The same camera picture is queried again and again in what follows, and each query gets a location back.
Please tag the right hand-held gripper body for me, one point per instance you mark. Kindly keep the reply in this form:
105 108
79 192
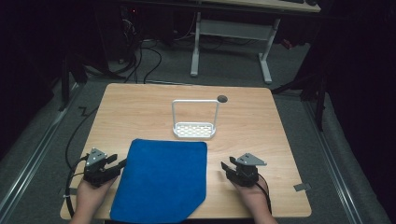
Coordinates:
246 172

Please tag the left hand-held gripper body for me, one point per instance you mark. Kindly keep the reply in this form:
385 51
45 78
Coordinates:
95 157

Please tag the blue cloth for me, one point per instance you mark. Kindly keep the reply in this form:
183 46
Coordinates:
162 180

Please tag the person's right hand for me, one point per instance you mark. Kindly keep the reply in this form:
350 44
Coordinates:
257 197

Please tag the person's left hand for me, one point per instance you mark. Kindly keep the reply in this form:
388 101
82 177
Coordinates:
88 197

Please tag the grey tape strip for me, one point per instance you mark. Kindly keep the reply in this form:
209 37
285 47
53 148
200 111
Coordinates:
72 191
302 187

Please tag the black metal stand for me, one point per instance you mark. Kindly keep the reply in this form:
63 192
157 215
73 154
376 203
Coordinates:
314 90
70 77

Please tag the white-legged desk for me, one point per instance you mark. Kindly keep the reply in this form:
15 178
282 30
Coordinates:
233 29

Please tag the metal floor rail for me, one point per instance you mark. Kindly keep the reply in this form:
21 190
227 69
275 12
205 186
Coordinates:
37 155
333 165

